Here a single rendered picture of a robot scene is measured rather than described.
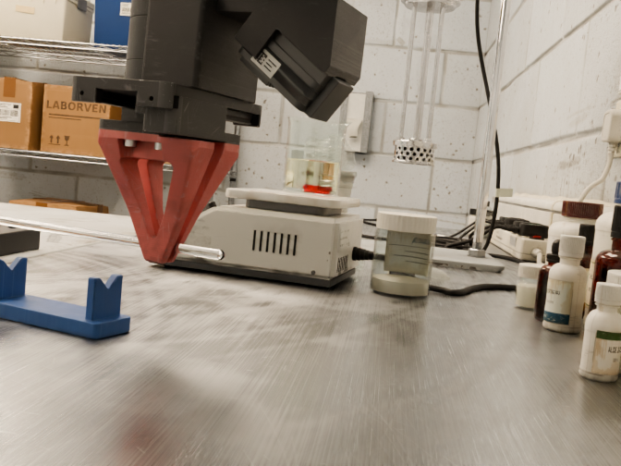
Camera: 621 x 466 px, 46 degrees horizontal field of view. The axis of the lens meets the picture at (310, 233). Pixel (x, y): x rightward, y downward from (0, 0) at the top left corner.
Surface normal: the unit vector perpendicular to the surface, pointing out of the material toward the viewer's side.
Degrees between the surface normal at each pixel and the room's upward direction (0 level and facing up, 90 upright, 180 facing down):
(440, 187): 90
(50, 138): 90
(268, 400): 0
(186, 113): 91
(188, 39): 90
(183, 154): 111
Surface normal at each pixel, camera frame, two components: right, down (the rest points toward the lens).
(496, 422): 0.10, -0.99
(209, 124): 0.90, 0.14
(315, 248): -0.26, 0.05
